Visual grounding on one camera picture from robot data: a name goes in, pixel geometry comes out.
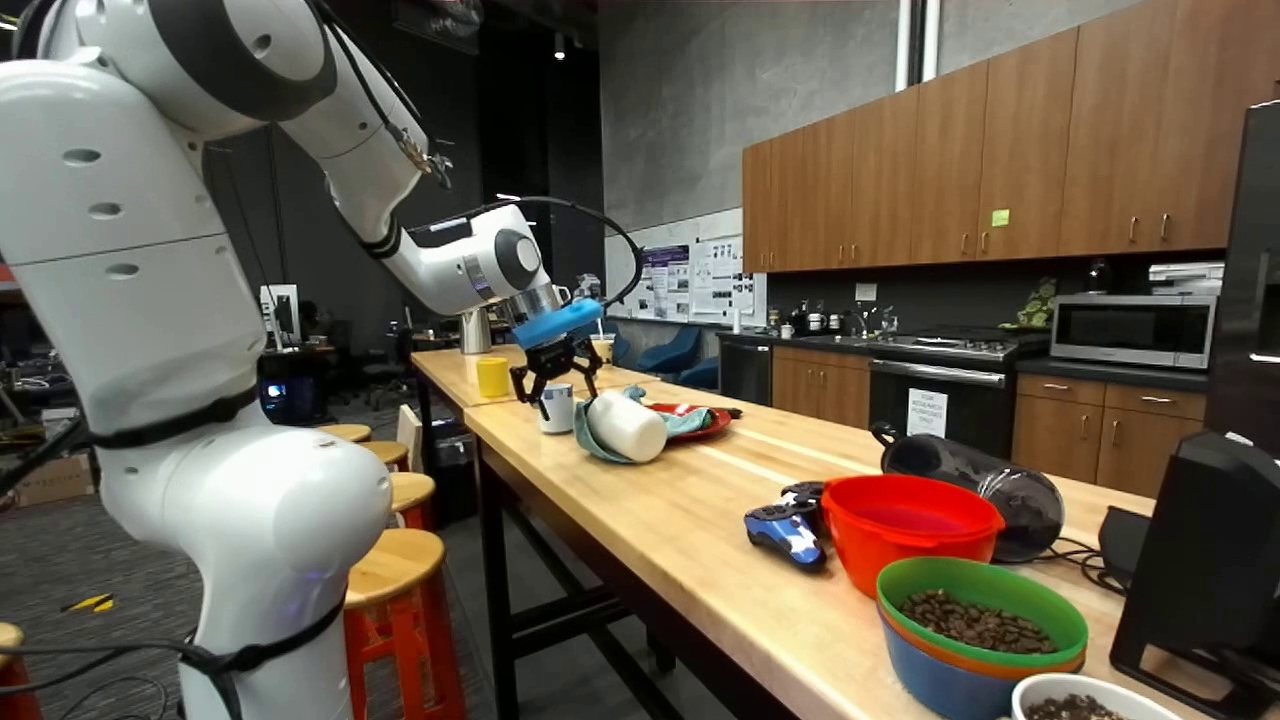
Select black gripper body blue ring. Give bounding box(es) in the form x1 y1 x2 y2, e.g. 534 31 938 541
510 293 608 385

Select teal towel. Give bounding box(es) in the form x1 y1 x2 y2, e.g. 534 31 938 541
573 385 715 467

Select small white cup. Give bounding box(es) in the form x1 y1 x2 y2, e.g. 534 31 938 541
536 378 580 438

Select yellow block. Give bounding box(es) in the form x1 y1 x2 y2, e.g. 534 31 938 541
465 353 520 405

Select large white cup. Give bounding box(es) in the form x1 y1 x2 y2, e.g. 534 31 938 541
586 389 671 467

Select white bottle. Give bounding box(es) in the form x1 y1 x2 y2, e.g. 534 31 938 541
457 302 497 360

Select blue chair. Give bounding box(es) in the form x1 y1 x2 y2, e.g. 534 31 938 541
608 318 727 390

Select white chair back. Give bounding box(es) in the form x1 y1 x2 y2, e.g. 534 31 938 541
393 400 429 473

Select red plate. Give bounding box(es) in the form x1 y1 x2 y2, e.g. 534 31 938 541
644 400 743 447

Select red stool wooden round seat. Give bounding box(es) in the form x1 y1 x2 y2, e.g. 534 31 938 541
0 614 44 720
385 467 442 534
340 524 472 720
317 418 382 451

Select wooden lower cabinet narrow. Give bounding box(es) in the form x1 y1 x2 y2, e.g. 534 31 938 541
769 345 878 431

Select blue black handheld device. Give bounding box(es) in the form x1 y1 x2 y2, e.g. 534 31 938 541
742 481 831 575

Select white paper sheet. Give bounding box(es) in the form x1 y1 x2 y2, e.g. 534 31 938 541
906 385 951 438

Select red bowl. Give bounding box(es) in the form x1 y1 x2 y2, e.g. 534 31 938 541
818 473 1009 601

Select black oven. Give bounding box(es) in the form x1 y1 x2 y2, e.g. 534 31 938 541
867 355 1021 460

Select green bowl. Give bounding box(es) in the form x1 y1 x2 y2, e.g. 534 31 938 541
874 557 1092 688

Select green plant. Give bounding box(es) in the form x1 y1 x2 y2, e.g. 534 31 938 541
1011 278 1062 331

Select black shiny bag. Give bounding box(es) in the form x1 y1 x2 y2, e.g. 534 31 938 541
874 418 1070 565

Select brown beans in green bowl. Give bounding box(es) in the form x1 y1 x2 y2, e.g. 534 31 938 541
906 593 1062 655

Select wooden upper cabinets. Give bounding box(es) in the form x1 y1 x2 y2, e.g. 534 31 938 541
742 0 1280 278

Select blue bowl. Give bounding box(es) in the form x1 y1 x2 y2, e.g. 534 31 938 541
881 622 1090 720

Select yellow floor item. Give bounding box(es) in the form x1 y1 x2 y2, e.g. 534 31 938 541
61 586 120 620

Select wooden lower cabinet wide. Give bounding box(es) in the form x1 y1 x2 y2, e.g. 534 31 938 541
1011 373 1214 498

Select silver microwave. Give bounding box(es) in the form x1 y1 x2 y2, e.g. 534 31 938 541
1048 293 1221 375

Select white bowl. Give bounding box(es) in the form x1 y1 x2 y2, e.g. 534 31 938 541
1009 667 1184 720

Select small black adapter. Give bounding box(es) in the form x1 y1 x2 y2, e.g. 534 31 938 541
1096 503 1157 593

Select white box stack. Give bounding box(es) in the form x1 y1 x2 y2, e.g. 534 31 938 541
1145 255 1227 299

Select black refrigerator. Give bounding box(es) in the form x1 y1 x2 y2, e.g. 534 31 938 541
1204 94 1280 454

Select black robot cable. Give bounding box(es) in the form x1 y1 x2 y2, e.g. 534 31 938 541
494 193 648 311

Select wall posters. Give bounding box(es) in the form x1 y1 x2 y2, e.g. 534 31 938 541
620 206 773 334

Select black table frame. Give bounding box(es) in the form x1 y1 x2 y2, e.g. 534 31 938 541
407 362 803 720

